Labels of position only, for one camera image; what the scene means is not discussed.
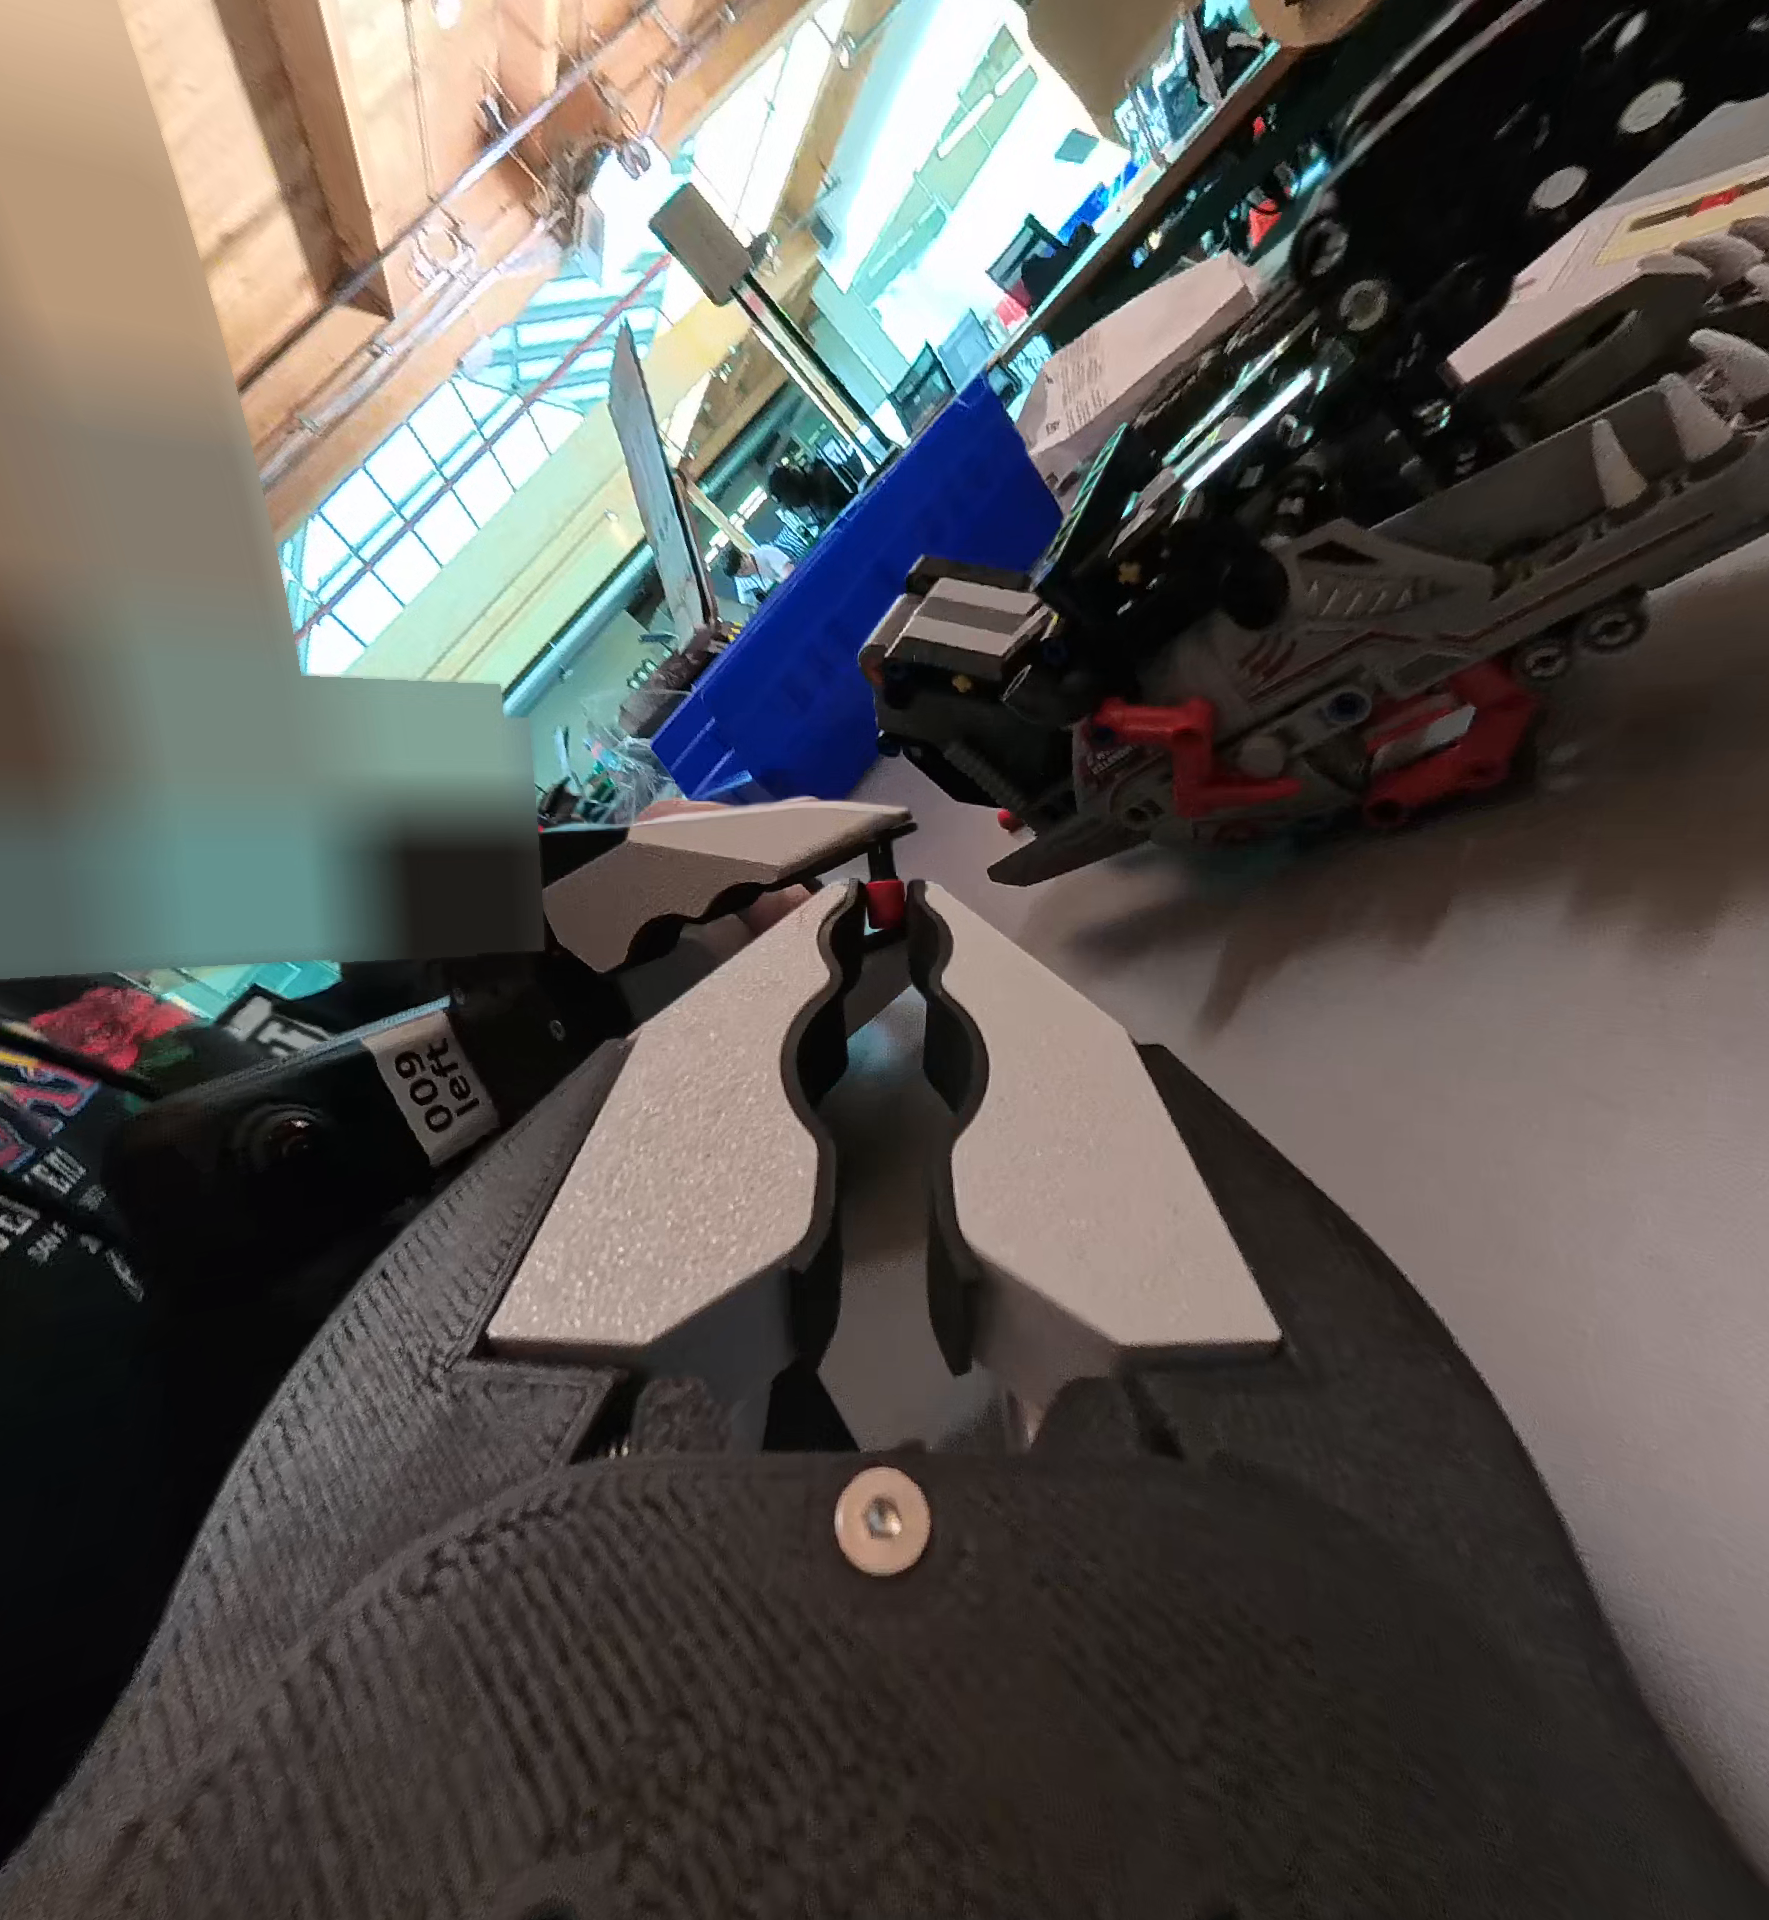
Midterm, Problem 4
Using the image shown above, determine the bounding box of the blue storage bin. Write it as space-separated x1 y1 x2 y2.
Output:
651 375 1066 803

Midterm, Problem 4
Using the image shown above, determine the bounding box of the grey red toy brick truck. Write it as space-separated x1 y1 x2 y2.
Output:
861 0 1769 887

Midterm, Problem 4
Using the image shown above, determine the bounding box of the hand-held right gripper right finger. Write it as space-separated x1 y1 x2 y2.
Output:
904 883 1286 1392

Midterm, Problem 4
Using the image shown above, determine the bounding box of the toy instruction booklet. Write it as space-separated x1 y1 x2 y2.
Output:
1448 90 1769 391

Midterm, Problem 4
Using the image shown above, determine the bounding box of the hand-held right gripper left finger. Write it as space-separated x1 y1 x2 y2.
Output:
487 883 859 1407

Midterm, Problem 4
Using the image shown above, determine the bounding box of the panel light on stand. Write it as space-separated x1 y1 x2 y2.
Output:
649 184 901 453

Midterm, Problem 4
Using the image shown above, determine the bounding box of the grey tilted board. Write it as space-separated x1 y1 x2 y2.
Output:
605 320 716 641

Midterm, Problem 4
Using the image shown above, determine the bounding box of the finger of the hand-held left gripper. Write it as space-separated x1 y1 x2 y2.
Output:
542 839 829 981
627 800 920 898

